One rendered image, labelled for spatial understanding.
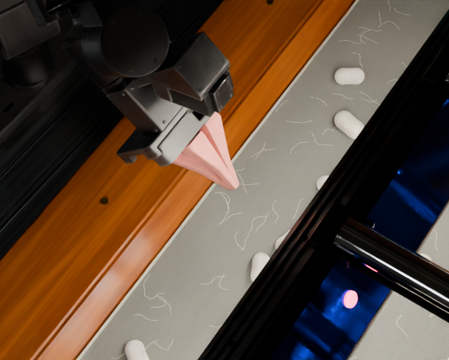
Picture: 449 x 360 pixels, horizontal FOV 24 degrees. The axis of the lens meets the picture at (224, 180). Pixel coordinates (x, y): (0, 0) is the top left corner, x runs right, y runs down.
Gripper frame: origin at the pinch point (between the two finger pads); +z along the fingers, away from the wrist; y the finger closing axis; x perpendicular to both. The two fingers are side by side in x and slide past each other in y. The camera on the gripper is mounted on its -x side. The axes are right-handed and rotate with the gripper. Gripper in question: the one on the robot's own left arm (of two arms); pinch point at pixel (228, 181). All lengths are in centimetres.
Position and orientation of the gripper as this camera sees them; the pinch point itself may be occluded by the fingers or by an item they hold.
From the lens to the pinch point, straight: 96.6
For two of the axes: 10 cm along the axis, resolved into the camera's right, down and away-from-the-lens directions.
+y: 5.5, -7.2, 4.2
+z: 6.3, 6.9, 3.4
